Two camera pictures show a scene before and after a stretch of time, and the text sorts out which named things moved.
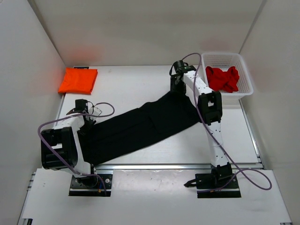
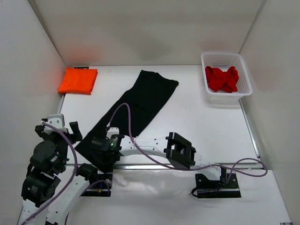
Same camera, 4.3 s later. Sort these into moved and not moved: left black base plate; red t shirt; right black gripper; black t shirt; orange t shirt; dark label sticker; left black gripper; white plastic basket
Moved: left black gripper; black t shirt; right black gripper
Not moved: white plastic basket; left black base plate; red t shirt; orange t shirt; dark label sticker
